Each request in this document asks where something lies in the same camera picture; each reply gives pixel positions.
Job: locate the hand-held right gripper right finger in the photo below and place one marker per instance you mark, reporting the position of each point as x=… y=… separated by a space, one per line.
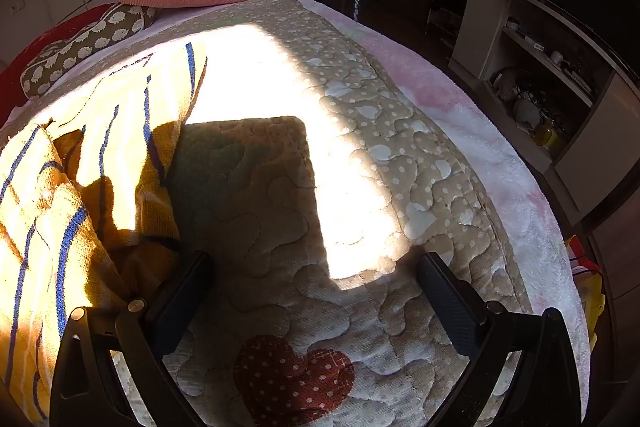
x=450 y=302

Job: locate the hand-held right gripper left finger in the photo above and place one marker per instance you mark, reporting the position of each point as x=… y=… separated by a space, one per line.
x=181 y=302

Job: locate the yellow blue-striped knit sweater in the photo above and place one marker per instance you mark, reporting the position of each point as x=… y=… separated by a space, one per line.
x=100 y=157

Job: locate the yellow bag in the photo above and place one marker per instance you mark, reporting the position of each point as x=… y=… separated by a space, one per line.
x=595 y=302

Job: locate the beige quilted heart bedspread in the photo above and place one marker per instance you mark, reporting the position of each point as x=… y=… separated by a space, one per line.
x=280 y=187

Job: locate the yellow glass jar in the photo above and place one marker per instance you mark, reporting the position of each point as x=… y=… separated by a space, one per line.
x=545 y=136

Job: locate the brown hedgehog print pillow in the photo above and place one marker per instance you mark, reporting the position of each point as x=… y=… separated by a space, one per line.
x=85 y=42

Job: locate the red blanket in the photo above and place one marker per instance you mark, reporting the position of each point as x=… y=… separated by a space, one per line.
x=15 y=77

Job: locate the white shelf cabinet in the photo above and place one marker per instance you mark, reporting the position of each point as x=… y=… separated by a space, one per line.
x=500 y=12

